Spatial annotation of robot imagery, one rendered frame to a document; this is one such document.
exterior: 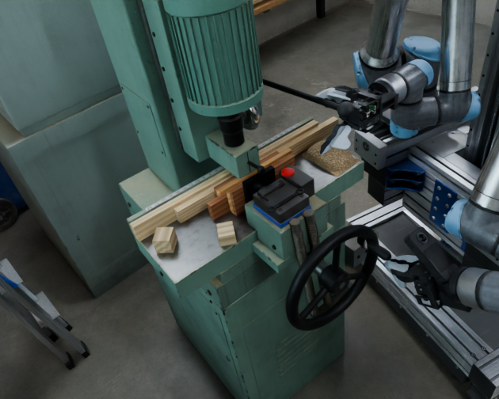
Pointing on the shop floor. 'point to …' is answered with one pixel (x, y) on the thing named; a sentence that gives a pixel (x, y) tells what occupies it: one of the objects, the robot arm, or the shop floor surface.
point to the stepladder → (0, 274)
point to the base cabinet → (259, 336)
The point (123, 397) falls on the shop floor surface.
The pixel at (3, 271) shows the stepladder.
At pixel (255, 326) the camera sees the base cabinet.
